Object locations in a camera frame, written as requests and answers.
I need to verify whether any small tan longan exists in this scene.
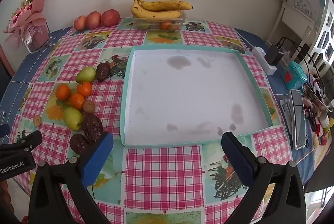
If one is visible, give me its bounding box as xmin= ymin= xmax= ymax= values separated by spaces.
xmin=33 ymin=115 xmax=41 ymax=127

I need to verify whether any lowest dark dried date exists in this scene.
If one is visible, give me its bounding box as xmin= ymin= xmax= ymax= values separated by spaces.
xmin=70 ymin=134 xmax=89 ymax=155

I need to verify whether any green jujube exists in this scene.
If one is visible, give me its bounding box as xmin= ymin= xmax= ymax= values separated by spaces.
xmin=75 ymin=66 xmax=96 ymax=83
xmin=63 ymin=107 xmax=83 ymax=131

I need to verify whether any large dark dried date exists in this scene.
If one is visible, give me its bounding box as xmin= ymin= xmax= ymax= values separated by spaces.
xmin=82 ymin=114 xmax=103 ymax=144

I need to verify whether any orange tangerine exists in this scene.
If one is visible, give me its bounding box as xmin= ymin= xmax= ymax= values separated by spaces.
xmin=56 ymin=84 xmax=71 ymax=101

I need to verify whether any brown walnut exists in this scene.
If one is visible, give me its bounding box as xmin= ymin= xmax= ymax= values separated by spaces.
xmin=83 ymin=101 xmax=96 ymax=114

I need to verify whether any silver remote control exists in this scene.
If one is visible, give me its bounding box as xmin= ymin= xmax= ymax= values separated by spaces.
xmin=289 ymin=89 xmax=306 ymax=150

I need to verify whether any teal tin box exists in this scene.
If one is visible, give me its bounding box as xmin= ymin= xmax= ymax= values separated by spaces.
xmin=281 ymin=61 xmax=307 ymax=90

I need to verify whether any pink flower bouquet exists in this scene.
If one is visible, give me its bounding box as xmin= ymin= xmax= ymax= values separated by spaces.
xmin=4 ymin=0 xmax=51 ymax=54

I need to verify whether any black power adapter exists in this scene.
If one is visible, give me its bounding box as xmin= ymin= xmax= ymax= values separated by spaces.
xmin=264 ymin=43 xmax=284 ymax=66

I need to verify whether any white power strip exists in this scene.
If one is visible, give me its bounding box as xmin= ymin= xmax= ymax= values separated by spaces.
xmin=251 ymin=46 xmax=277 ymax=75

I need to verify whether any white tray with teal rim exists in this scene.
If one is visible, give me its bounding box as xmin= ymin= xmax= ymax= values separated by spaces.
xmin=120 ymin=45 xmax=273 ymax=148

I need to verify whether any small left apple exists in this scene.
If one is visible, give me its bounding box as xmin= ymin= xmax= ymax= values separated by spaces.
xmin=73 ymin=15 xmax=87 ymax=31

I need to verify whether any middle red apple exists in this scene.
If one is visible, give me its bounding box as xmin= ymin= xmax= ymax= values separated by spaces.
xmin=86 ymin=11 xmax=101 ymax=29

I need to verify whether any red apple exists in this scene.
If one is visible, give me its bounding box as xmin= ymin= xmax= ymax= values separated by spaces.
xmin=101 ymin=9 xmax=120 ymax=27
xmin=86 ymin=11 xmax=101 ymax=29

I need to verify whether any right red apple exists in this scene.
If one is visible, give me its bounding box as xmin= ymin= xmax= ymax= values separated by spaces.
xmin=101 ymin=9 xmax=120 ymax=27

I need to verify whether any lower banana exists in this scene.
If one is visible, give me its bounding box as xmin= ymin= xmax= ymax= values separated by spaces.
xmin=130 ymin=0 xmax=181 ymax=20

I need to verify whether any banana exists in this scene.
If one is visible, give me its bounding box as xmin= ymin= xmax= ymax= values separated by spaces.
xmin=138 ymin=0 xmax=193 ymax=12
xmin=130 ymin=0 xmax=181 ymax=20

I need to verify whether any white wooden chair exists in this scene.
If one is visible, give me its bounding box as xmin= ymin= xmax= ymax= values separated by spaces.
xmin=267 ymin=0 xmax=333 ymax=55

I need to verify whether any clear plastic fruit container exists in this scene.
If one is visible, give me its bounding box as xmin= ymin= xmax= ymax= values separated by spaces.
xmin=131 ymin=12 xmax=186 ymax=32

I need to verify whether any tangerine inside container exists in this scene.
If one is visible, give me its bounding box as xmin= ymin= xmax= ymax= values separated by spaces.
xmin=159 ymin=21 xmax=171 ymax=31

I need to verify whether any upper banana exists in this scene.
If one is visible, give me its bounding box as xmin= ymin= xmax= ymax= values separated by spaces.
xmin=138 ymin=0 xmax=193 ymax=12

